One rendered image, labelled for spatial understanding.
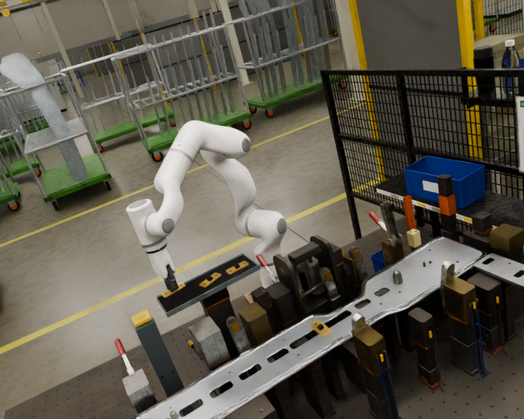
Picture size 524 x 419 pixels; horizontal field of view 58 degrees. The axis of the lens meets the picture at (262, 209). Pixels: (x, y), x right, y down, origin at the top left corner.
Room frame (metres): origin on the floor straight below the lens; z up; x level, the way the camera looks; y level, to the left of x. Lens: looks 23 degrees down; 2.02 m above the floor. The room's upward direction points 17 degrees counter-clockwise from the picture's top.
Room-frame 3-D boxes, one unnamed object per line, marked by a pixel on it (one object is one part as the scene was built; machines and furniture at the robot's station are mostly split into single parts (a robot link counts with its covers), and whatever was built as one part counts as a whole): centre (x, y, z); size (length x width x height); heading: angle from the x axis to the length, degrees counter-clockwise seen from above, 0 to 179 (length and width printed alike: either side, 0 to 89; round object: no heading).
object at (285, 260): (1.48, -0.09, 0.95); 0.18 x 0.13 x 0.49; 112
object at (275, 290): (1.44, 0.04, 0.89); 0.12 x 0.07 x 0.38; 22
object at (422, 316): (1.18, -0.39, 0.84); 0.10 x 0.05 x 0.29; 22
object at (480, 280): (1.26, -0.65, 0.84); 0.12 x 0.07 x 0.28; 22
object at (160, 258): (1.43, 0.37, 1.33); 0.10 x 0.07 x 0.11; 28
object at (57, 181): (7.69, 2.81, 0.89); 1.90 x 1.00 x 1.77; 18
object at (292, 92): (9.28, -1.30, 0.89); 1.90 x 1.00 x 1.77; 109
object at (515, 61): (1.75, -1.07, 1.53); 0.07 x 0.07 x 0.20
